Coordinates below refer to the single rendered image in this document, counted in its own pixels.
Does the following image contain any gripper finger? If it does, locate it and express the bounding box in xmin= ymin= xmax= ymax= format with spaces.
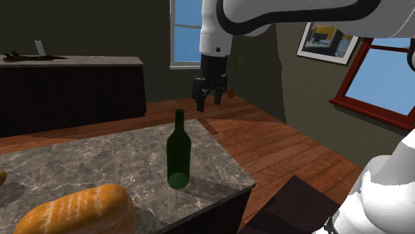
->
xmin=213 ymin=74 xmax=229 ymax=106
xmin=191 ymin=77 xmax=209 ymax=113

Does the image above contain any potted green plant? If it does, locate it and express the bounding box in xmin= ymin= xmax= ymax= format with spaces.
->
xmin=227 ymin=53 xmax=246 ymax=100

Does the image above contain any white framed window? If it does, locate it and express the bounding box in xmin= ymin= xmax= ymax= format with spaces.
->
xmin=169 ymin=0 xmax=204 ymax=70

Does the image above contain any dark green glass bottle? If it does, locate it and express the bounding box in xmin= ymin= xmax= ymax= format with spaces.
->
xmin=166 ymin=109 xmax=192 ymax=190

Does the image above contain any dark counter with grey top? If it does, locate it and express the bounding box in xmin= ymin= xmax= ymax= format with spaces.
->
xmin=0 ymin=40 xmax=147 ymax=139

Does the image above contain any dark robot stand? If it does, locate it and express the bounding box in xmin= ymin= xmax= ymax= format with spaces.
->
xmin=238 ymin=175 xmax=341 ymax=234

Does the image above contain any red framed window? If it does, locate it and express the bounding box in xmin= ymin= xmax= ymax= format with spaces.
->
xmin=329 ymin=37 xmax=415 ymax=132

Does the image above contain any large orange bread loaf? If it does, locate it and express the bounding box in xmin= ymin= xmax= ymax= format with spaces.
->
xmin=13 ymin=183 xmax=137 ymax=234

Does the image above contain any white framed wall picture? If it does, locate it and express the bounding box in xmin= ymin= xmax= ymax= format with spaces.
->
xmin=296 ymin=21 xmax=360 ymax=66

